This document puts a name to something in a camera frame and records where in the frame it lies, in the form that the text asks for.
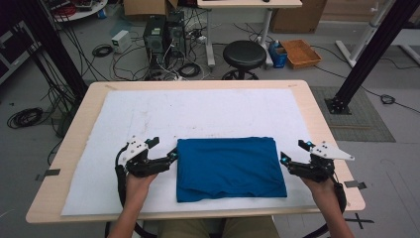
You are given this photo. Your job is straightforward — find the white desk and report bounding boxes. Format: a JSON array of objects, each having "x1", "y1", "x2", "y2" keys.
[{"x1": 197, "y1": 0, "x2": 303, "y2": 67}]

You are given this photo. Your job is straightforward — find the blue t-shirt with white print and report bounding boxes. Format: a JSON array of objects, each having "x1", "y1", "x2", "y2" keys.
[{"x1": 175, "y1": 136, "x2": 288, "y2": 203}]

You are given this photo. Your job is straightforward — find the person's right hand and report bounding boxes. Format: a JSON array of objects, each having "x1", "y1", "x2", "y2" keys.
[{"x1": 300, "y1": 177, "x2": 337, "y2": 201}]

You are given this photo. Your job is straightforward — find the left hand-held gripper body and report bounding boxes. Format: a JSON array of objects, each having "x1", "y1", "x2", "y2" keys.
[{"x1": 118, "y1": 136, "x2": 171, "y2": 179}]

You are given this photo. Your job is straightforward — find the black tape strip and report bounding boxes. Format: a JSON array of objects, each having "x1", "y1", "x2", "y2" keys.
[
  {"x1": 344, "y1": 179, "x2": 368, "y2": 190},
  {"x1": 35, "y1": 168, "x2": 61, "y2": 181}
]

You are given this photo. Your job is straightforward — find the black tape cross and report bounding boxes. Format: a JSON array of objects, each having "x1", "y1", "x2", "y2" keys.
[{"x1": 345, "y1": 212, "x2": 375, "y2": 230}]

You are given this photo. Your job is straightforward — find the large cardboard box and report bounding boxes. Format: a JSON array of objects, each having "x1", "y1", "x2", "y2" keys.
[{"x1": 270, "y1": 0, "x2": 329, "y2": 34}]

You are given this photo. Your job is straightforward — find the blue box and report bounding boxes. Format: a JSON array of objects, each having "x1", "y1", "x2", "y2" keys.
[{"x1": 267, "y1": 40, "x2": 289, "y2": 68}]

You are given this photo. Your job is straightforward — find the person's left hand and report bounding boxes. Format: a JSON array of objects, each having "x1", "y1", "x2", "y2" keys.
[{"x1": 125, "y1": 173, "x2": 158, "y2": 201}]

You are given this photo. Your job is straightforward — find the black computer tower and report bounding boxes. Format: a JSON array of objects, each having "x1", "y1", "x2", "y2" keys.
[
  {"x1": 166, "y1": 11, "x2": 188, "y2": 59},
  {"x1": 143, "y1": 16, "x2": 168, "y2": 72}
]

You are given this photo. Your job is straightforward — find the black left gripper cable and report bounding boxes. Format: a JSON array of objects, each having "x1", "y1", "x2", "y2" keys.
[{"x1": 114, "y1": 145, "x2": 157, "y2": 238}]

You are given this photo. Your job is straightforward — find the round white table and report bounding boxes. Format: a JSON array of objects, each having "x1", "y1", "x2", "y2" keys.
[{"x1": 49, "y1": 0, "x2": 109, "y2": 23}]

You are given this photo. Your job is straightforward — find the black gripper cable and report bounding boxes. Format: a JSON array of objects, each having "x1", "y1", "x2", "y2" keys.
[
  {"x1": 114, "y1": 145, "x2": 157, "y2": 238},
  {"x1": 301, "y1": 175, "x2": 348, "y2": 238}
]

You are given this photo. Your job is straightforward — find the black coiled cable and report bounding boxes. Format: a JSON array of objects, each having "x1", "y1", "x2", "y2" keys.
[
  {"x1": 7, "y1": 107, "x2": 45, "y2": 130},
  {"x1": 177, "y1": 62, "x2": 202, "y2": 79},
  {"x1": 91, "y1": 44, "x2": 114, "y2": 59},
  {"x1": 379, "y1": 93, "x2": 396, "y2": 105}
]

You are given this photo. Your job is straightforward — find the person's khaki trousers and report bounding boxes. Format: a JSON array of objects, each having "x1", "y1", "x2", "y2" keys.
[{"x1": 157, "y1": 216, "x2": 281, "y2": 238}]

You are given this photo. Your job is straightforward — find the black aluminium frame post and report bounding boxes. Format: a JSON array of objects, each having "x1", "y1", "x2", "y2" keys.
[
  {"x1": 16, "y1": 0, "x2": 89, "y2": 100},
  {"x1": 325, "y1": 0, "x2": 420, "y2": 115}
]

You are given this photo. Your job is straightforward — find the white felt mat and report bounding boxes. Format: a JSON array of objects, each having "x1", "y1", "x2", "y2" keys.
[{"x1": 60, "y1": 88, "x2": 318, "y2": 217}]

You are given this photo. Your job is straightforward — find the white metal stand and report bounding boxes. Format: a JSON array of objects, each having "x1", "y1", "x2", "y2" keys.
[{"x1": 336, "y1": 0, "x2": 397, "y2": 67}]

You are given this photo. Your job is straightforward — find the white power supply box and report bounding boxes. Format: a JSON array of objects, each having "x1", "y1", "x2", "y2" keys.
[{"x1": 111, "y1": 29, "x2": 133, "y2": 54}]

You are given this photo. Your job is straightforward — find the black round stool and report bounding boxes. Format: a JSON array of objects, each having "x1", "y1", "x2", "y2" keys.
[{"x1": 221, "y1": 40, "x2": 267, "y2": 81}]

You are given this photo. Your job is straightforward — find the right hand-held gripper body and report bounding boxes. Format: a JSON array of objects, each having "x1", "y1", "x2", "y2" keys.
[{"x1": 288, "y1": 141, "x2": 356, "y2": 183}]

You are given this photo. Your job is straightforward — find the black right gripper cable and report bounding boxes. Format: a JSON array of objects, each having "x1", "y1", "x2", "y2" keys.
[{"x1": 301, "y1": 175, "x2": 348, "y2": 238}]

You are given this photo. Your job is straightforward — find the orange shallow box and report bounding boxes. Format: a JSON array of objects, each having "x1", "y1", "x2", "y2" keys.
[{"x1": 280, "y1": 39, "x2": 323, "y2": 69}]

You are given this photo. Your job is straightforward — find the grey floor mat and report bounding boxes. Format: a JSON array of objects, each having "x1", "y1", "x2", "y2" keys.
[{"x1": 310, "y1": 85, "x2": 396, "y2": 143}]

